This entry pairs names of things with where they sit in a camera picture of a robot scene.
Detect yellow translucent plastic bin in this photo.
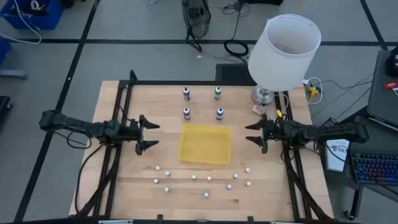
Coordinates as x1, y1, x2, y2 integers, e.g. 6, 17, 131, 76
178, 123, 233, 166

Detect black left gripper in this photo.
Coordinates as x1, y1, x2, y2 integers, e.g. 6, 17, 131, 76
119, 114, 160, 156

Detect black floor fan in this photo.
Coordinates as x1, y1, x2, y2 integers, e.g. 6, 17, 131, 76
181, 0, 212, 53

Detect blue plastic crate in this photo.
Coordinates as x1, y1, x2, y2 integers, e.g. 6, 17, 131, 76
0, 0, 65, 31
0, 37, 12, 67

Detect white printed paper sheet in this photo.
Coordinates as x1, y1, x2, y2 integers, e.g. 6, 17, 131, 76
324, 138, 351, 173

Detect white cable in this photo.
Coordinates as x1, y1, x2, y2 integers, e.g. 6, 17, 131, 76
0, 0, 43, 45

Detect dark grey rolling desk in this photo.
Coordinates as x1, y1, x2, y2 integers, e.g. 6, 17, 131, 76
318, 49, 398, 222

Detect coiled black cable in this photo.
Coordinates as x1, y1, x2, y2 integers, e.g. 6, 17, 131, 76
223, 0, 250, 58

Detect white lamp cord bundle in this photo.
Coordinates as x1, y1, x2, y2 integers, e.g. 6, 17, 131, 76
252, 92, 290, 118

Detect black perforated floor box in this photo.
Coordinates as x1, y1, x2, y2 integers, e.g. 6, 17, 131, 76
215, 63, 257, 83

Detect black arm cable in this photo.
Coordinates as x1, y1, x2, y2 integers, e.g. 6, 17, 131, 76
73, 143, 106, 215

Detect black caster base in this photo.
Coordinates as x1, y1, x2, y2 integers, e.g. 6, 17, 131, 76
0, 95, 13, 125

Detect white shade table lamp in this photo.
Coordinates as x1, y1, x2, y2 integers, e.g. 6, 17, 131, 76
247, 13, 323, 106

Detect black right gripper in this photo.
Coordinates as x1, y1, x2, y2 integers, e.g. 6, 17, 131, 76
244, 114, 285, 154

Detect black metal table frame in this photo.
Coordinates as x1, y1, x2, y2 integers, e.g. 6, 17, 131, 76
68, 69, 336, 224

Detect backlit computer keyboard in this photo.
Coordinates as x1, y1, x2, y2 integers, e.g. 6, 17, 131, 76
347, 115, 398, 187

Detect white power strip yellow plug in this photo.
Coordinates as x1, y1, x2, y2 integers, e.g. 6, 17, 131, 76
302, 77, 324, 106

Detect tangled black cables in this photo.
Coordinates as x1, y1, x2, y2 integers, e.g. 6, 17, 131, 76
220, 0, 251, 17

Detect grey metal foot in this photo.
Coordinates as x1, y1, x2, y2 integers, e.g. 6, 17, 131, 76
0, 69, 28, 80

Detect black device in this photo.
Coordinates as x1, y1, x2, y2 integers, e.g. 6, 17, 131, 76
386, 45, 398, 78

